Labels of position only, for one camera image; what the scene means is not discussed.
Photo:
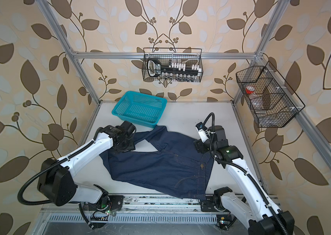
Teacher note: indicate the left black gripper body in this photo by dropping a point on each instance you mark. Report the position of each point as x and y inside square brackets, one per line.
[128, 145]

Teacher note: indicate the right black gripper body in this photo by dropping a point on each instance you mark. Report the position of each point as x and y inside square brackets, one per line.
[203, 147]

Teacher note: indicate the dark blue denim trousers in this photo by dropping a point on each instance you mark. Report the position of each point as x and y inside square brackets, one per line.
[176, 168]

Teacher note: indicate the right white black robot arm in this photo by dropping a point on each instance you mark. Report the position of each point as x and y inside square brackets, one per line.
[256, 211]

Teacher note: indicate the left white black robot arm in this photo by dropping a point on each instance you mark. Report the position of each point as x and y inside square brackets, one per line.
[56, 178]

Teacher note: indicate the teal plastic basket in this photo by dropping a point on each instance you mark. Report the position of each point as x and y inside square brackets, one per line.
[141, 109]

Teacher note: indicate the red capped clear container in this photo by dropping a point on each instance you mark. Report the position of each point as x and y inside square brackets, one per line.
[249, 90]

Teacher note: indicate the black socket tool set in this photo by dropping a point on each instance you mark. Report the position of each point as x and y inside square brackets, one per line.
[173, 70]

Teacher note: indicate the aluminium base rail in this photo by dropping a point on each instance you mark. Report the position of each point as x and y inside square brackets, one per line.
[141, 209]

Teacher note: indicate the right black wire basket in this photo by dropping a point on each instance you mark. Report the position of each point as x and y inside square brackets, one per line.
[274, 103]

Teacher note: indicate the black wire basket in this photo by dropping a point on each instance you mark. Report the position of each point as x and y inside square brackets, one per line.
[274, 103]
[165, 54]

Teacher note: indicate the back black wire basket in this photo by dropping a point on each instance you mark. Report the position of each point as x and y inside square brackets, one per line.
[165, 54]

